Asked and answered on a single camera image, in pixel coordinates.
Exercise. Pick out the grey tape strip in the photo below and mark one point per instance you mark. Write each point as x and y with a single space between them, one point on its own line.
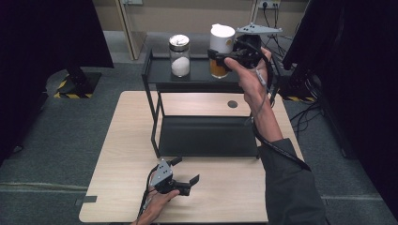
86 200

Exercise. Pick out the black curtain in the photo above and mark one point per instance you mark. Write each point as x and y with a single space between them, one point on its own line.
359 78
37 62

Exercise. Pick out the person's right hand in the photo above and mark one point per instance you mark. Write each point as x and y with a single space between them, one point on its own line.
250 81

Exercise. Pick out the beige partition post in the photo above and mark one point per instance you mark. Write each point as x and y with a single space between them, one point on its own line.
131 28

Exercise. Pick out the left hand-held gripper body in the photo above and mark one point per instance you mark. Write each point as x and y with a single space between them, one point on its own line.
164 178

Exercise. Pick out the black stand base striped tape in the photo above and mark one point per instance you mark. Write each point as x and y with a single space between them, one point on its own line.
297 90
76 82

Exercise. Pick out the black metal two-tier rack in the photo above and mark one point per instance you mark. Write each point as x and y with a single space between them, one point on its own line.
206 137

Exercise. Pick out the metal-lidded glass salt jar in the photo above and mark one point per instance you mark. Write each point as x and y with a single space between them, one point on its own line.
180 67

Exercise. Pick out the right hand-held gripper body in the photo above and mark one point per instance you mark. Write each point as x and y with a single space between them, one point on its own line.
248 47

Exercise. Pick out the white-lidded orange spice jar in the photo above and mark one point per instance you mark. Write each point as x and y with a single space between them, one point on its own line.
220 39

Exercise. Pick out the person's left hand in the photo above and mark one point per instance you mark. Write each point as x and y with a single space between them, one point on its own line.
155 206

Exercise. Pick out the white wall socket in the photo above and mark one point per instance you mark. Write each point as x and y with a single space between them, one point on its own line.
269 3

